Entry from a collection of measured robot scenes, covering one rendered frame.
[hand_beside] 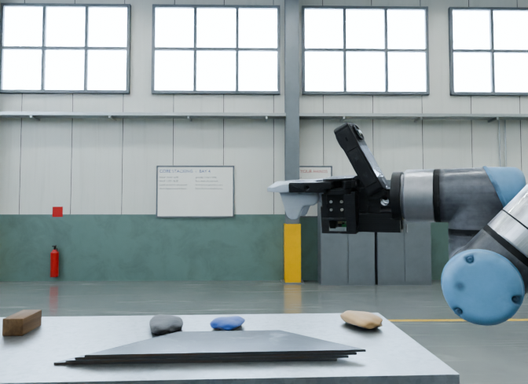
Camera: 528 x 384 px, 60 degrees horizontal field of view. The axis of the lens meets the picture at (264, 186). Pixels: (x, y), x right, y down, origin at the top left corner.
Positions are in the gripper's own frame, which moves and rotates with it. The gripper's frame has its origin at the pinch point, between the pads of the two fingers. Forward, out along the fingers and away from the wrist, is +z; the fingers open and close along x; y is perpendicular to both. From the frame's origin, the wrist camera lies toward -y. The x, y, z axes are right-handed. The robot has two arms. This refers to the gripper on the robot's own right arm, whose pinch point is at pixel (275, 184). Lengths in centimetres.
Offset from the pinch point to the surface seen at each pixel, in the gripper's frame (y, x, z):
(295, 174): 42, 752, 279
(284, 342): 44, 37, 16
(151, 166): 11, 665, 551
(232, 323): 45, 48, 37
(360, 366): 46, 34, -4
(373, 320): 47, 66, -1
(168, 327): 44, 37, 52
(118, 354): 40, 12, 48
